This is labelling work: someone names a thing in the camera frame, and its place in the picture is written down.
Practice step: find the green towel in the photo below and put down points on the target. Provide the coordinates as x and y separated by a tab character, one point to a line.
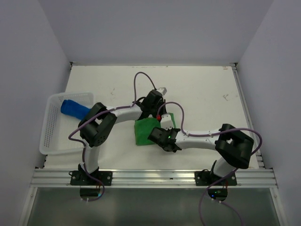
143	128

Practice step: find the blue towel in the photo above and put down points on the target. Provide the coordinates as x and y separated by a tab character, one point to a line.
73	109

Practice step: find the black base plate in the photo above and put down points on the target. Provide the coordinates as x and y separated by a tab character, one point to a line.
206	178
80	178

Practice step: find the white perforated plastic basket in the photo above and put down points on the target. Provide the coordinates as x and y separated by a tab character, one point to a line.
57	126

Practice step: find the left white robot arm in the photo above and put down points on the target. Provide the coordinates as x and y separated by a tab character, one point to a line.
98	123

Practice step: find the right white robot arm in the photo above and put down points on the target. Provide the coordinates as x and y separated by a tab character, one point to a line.
234	146

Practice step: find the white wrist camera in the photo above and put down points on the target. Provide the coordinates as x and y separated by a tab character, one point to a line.
166	121
162	90

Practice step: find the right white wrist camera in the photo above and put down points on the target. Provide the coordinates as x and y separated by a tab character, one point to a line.
166	121

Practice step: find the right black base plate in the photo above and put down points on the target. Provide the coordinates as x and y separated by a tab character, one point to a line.
206	178

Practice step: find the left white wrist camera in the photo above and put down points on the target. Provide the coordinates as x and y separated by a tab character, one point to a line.
162	90

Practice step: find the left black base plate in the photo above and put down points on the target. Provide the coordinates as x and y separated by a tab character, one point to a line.
80	178

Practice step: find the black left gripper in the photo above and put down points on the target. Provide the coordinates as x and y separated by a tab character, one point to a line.
162	101

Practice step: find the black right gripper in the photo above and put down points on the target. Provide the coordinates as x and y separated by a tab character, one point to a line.
162	130

